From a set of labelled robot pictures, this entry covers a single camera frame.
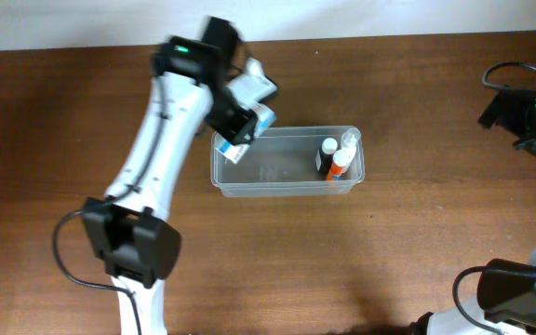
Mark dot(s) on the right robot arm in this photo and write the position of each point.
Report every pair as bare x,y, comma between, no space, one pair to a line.
500,296

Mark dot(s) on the clear plastic container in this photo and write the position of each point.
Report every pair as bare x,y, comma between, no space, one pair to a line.
282,162

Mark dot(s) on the black bottle white cap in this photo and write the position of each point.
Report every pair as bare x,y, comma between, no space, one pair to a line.
323,158

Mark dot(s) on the white Panadol box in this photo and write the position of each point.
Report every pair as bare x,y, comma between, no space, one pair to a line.
234,152

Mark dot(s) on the white spray bottle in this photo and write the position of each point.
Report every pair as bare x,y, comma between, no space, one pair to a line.
349,141

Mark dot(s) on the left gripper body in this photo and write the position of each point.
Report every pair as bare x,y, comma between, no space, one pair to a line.
232,121

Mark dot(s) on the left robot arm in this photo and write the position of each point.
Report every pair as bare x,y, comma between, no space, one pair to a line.
194,83

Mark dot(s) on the orange tube white cap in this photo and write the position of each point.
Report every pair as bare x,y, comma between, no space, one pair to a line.
340,161

